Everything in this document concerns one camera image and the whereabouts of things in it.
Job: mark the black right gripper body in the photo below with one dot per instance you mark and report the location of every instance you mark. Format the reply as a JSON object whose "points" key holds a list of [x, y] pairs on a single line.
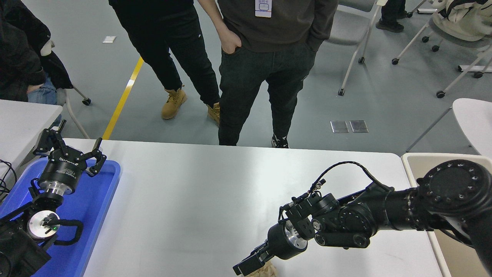
{"points": [[278, 242]]}

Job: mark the white paper scrap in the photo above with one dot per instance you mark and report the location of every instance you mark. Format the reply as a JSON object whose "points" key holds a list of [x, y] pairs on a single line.
{"points": [[109, 39]]}

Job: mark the white ID badge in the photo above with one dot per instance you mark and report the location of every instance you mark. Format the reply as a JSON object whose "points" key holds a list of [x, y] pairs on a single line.
{"points": [[263, 8]]}

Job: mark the white wheeled chair frame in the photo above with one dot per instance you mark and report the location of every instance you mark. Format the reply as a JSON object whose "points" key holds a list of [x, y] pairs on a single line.
{"points": [[346, 27]]}

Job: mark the white wheeled chair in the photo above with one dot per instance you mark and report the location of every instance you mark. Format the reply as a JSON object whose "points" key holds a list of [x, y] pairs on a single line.
{"points": [[425, 39], [395, 61]]}

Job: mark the blue plastic tray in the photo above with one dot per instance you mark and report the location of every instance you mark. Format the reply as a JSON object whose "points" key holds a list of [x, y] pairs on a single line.
{"points": [[92, 207]]}

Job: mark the metal floor outlet plate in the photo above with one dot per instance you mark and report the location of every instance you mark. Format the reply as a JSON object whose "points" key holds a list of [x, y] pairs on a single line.
{"points": [[359, 126], [339, 126]]}

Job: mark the person's hand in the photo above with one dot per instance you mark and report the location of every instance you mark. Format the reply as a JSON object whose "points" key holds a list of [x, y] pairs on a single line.
{"points": [[34, 88]]}

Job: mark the person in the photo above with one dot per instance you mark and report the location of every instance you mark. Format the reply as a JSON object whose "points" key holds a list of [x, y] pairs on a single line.
{"points": [[392, 15], [269, 69], [19, 57], [173, 38]]}

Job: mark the white rounded side table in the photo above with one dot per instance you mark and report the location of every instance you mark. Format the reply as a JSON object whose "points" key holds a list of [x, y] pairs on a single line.
{"points": [[474, 119]]}

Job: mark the large pale bin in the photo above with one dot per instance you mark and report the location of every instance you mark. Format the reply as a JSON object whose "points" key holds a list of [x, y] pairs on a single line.
{"points": [[449, 257]]}

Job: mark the tan paper ball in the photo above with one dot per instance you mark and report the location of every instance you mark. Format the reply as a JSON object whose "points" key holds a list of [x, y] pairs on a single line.
{"points": [[267, 271]]}

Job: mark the grey wheeled chair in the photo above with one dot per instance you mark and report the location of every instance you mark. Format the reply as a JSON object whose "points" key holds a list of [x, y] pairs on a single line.
{"points": [[87, 101]]}

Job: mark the person's right hand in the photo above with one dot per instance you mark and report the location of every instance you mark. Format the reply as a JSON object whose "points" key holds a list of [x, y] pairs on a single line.
{"points": [[230, 41]]}

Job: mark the white wheeled table frame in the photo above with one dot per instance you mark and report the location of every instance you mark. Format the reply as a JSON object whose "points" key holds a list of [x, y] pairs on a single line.
{"points": [[441, 94]]}

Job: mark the cream jacket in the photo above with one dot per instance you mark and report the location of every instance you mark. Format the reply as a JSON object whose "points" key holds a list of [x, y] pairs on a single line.
{"points": [[469, 19]]}

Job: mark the person's right forearm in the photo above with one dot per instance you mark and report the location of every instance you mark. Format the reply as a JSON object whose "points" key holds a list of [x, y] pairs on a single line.
{"points": [[213, 15]]}

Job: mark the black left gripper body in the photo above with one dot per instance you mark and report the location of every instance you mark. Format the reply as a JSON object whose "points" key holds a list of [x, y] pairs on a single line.
{"points": [[61, 171]]}

